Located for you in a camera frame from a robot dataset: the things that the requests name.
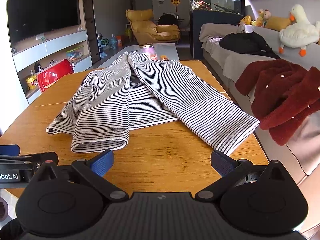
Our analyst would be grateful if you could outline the toy robot figure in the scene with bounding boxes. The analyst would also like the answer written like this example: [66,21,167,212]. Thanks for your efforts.
[97,32,110,58]

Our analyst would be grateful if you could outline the white goose plush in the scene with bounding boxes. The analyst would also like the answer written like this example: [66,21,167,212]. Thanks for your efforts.
[279,4,320,57]

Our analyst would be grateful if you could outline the doll plush toy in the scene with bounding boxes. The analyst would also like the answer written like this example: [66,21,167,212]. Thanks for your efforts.
[251,8,272,27]

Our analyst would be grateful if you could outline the beige blanket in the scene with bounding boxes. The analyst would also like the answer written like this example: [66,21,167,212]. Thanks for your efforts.
[199,23,253,55]

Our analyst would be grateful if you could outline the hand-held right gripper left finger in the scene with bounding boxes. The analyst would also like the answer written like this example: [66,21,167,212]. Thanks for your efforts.
[37,149,129,202]

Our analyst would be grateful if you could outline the yellow pillow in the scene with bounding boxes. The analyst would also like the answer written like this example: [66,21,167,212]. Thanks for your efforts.
[265,16,293,32]

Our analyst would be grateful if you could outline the yellow tin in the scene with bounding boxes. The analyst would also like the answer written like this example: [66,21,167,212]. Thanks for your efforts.
[25,75,38,90]

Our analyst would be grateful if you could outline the fish tank on dark stand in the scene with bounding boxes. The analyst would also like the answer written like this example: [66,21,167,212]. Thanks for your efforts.
[189,0,252,59]

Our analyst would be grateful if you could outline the black white striped shirt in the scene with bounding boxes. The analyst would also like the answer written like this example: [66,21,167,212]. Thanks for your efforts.
[46,50,260,156]

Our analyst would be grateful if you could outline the black coat on chair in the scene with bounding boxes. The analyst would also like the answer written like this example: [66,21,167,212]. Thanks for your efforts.
[158,13,179,27]

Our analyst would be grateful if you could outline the glass jar with lid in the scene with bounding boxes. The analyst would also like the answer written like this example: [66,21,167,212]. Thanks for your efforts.
[138,44,158,61]

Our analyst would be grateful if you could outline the white coffee table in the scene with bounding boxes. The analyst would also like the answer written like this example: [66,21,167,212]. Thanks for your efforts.
[96,42,180,69]

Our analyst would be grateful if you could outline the grey sofa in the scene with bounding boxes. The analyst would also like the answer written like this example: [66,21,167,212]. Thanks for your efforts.
[200,22,320,238]

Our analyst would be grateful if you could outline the yellow armchair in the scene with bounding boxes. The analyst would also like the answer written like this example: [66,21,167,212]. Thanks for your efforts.
[125,9,181,45]

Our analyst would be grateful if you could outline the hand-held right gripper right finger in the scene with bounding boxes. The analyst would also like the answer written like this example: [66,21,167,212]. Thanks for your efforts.
[195,150,297,202]

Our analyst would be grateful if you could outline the black jacket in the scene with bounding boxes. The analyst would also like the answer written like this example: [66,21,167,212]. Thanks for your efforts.
[219,31,280,59]

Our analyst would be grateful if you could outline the clear toy box green lid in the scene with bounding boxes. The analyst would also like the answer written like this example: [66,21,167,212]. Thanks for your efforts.
[65,45,85,62]

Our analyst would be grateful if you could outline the shiny red box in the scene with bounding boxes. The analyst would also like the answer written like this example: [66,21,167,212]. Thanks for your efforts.
[37,59,75,93]

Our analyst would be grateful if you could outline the black flat television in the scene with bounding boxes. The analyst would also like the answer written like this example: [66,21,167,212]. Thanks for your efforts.
[7,0,82,44]

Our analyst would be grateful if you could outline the red fleece jacket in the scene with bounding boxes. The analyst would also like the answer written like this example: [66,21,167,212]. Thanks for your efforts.
[235,59,320,146]

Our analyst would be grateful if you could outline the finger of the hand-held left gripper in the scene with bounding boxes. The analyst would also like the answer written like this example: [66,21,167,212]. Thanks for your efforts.
[0,144,59,170]

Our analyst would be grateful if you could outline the white wooden wall cabinet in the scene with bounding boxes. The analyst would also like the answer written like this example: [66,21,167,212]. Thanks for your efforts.
[7,0,100,105]

